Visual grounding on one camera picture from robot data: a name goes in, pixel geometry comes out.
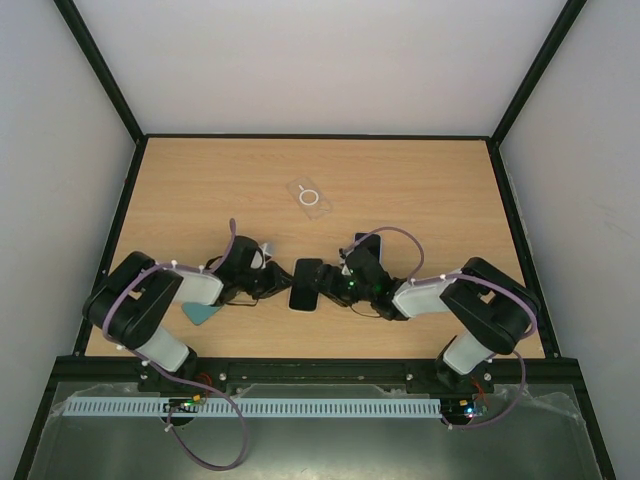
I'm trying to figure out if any white slotted cable duct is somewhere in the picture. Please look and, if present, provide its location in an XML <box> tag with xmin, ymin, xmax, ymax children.
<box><xmin>61</xmin><ymin>397</ymin><xmax>441</xmax><ymax>419</ymax></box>

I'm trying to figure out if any light blue phone case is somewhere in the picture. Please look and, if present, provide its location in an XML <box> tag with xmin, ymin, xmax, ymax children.
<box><xmin>352</xmin><ymin>230</ymin><xmax>385</xmax><ymax>265</ymax></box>

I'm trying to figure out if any blue phone dark screen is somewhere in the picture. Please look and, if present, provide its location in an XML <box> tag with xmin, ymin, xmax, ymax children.
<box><xmin>353</xmin><ymin>231</ymin><xmax>384</xmax><ymax>264</ymax></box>

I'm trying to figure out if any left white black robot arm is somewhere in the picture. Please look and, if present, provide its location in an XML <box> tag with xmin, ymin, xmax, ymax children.
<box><xmin>83</xmin><ymin>236</ymin><xmax>293</xmax><ymax>383</ymax></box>

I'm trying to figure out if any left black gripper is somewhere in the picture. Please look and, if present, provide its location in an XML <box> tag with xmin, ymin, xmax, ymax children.
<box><xmin>238</xmin><ymin>261</ymin><xmax>297</xmax><ymax>300</ymax></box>

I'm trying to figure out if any black phone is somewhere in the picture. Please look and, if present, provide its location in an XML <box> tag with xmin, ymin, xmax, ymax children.
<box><xmin>288</xmin><ymin>258</ymin><xmax>323</xmax><ymax>312</ymax></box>

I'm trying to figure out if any clear magsafe phone case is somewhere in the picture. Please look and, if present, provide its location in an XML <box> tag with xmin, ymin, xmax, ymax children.
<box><xmin>286</xmin><ymin>177</ymin><xmax>333</xmax><ymax>220</ymax></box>

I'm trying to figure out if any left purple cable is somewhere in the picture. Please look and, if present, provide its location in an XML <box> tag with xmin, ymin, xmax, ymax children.
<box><xmin>102</xmin><ymin>217</ymin><xmax>239</xmax><ymax>386</ymax></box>

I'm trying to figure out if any purple cable loop front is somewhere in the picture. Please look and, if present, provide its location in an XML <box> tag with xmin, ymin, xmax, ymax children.
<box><xmin>162</xmin><ymin>379</ymin><xmax>251</xmax><ymax>471</ymax></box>

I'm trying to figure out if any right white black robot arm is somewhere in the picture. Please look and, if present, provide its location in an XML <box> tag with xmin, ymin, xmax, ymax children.
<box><xmin>311</xmin><ymin>248</ymin><xmax>541</xmax><ymax>392</ymax></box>

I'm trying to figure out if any black aluminium frame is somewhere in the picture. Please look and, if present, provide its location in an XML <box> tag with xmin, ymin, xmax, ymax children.
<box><xmin>15</xmin><ymin>0</ymin><xmax>615</xmax><ymax>479</ymax></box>

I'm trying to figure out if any white translucent phone case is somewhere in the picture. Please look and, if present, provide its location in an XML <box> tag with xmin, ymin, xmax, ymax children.
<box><xmin>287</xmin><ymin>257</ymin><xmax>324</xmax><ymax>314</ymax></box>

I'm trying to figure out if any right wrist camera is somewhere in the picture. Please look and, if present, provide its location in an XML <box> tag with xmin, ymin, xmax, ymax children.
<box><xmin>338</xmin><ymin>248</ymin><xmax>351</xmax><ymax>276</ymax></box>

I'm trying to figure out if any teal phone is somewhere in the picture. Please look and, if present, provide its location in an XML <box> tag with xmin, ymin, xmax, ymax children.
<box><xmin>181</xmin><ymin>303</ymin><xmax>220</xmax><ymax>326</ymax></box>

